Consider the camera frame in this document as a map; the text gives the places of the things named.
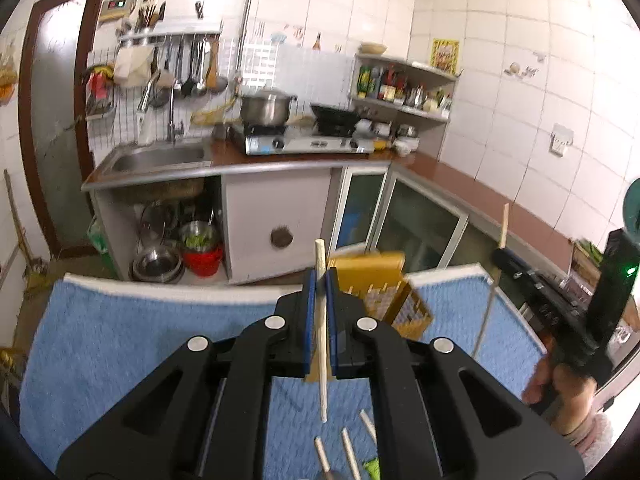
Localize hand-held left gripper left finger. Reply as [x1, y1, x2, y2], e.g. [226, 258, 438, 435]
[56, 267, 317, 480]

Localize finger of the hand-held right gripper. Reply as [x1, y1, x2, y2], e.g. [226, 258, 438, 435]
[492, 248, 594, 322]

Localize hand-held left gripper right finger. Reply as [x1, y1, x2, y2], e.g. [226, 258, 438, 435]
[326, 267, 587, 480]

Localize yellow perforated utensil holder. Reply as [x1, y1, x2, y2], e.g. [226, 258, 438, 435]
[305, 252, 435, 385]

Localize person's right forearm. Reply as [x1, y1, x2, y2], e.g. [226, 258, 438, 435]
[562, 405, 615, 458]

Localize hanging kitchen utensils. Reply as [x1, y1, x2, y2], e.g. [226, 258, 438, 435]
[162, 35, 230, 99]

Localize person's right hand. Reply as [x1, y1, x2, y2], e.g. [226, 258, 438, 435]
[522, 349, 597, 435]

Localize crate with green vegetables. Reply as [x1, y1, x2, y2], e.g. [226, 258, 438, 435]
[572, 237, 607, 282]

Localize wide glass cabinet door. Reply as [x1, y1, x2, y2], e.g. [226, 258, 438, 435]
[370, 172, 471, 272]

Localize white cabinet door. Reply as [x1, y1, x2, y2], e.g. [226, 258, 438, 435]
[222, 167, 333, 284]

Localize brown kitchen counter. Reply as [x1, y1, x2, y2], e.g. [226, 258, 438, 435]
[82, 137, 576, 272]

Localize narrow glass cabinet door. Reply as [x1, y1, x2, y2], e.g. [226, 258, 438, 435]
[332, 165, 391, 256]

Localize red bucket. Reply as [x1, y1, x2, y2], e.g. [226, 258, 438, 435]
[182, 245, 224, 277]

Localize steel bowl with greens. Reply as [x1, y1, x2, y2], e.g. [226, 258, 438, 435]
[178, 221, 221, 252]

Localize stack of steel bowls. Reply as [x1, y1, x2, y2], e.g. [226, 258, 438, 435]
[131, 246, 185, 283]

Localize steel gas stove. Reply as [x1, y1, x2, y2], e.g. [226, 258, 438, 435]
[230, 122, 376, 156]

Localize blue towel mat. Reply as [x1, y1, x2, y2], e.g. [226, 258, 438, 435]
[19, 265, 548, 480]

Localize grey corner shelf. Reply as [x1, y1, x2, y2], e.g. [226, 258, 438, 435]
[348, 52, 461, 161]

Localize black wok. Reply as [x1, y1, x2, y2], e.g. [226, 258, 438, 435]
[310, 102, 362, 136]

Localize steel pot with lid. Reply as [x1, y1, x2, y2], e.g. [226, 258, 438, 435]
[240, 87, 298, 127]

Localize steel sink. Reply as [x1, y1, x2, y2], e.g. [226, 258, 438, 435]
[82, 140, 213, 192]

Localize row of condiment bottles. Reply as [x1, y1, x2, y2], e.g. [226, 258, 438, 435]
[357, 65, 453, 113]

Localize green plastic bag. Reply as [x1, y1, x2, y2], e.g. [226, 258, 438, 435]
[87, 217, 112, 257]

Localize steel faucet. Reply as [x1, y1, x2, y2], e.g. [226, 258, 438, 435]
[137, 72, 186, 143]

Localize white cloth bag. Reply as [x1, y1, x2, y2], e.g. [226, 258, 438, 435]
[114, 50, 153, 88]

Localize brown framed door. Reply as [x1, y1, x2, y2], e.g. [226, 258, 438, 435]
[19, 0, 112, 261]

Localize yellow hose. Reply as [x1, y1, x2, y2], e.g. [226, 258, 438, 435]
[192, 100, 241, 127]

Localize yellow wall poster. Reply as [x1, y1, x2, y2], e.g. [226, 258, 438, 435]
[430, 38, 461, 76]

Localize white wire wall grid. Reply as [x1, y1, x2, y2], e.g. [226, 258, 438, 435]
[86, 35, 242, 137]

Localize wire basket with red cloth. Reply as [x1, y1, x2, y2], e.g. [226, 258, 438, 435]
[84, 64, 119, 120]

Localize wooden handled broom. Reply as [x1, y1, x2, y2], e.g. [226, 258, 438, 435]
[2, 170, 51, 292]

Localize steel wall utensil shelf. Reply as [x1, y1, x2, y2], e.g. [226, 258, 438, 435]
[117, 21, 223, 44]

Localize beige wall device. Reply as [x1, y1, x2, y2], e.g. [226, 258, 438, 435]
[100, 0, 138, 23]

